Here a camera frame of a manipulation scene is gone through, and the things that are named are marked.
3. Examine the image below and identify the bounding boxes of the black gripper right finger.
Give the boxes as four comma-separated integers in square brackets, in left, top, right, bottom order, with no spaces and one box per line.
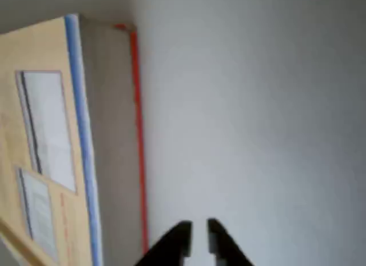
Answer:
[206,218,256,266]

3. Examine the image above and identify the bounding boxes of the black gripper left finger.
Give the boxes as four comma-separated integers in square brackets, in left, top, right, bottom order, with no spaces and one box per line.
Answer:
[133,220,193,266]

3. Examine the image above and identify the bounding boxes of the red anatomy textbook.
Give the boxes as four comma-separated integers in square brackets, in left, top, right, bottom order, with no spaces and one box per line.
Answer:
[0,13,150,266]

